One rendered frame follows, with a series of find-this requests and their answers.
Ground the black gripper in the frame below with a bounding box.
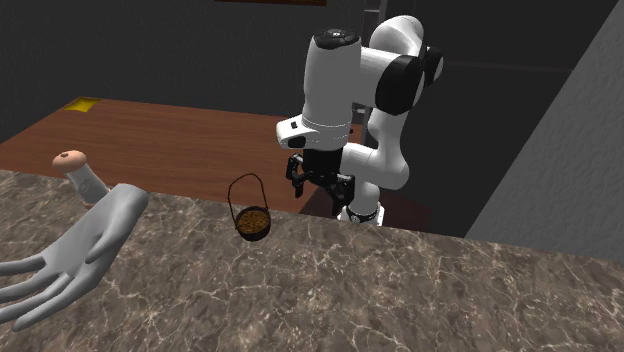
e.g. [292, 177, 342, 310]
[285, 147, 356, 217]

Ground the black basket with wire handle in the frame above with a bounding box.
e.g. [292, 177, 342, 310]
[226, 172, 273, 243]

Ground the clear bottle with tan cap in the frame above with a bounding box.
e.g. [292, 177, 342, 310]
[51, 149, 111, 209]

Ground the yellow flat sheet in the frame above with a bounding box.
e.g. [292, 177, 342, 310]
[63, 96, 103, 114]

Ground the grey hand figure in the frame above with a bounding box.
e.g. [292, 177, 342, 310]
[0, 183, 150, 333]

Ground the dark red robot stand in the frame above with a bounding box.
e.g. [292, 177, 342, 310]
[298, 186, 434, 234]

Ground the brown wooden table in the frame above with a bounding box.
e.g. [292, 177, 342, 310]
[0, 97, 365, 215]

